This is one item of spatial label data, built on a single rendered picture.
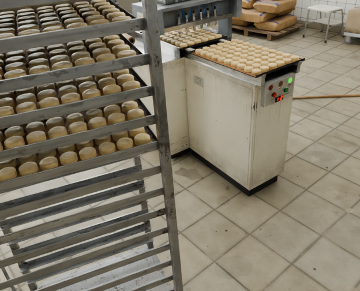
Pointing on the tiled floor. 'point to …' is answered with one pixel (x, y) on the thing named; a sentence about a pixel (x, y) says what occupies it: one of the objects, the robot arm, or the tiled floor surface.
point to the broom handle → (329, 96)
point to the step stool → (326, 18)
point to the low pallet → (267, 30)
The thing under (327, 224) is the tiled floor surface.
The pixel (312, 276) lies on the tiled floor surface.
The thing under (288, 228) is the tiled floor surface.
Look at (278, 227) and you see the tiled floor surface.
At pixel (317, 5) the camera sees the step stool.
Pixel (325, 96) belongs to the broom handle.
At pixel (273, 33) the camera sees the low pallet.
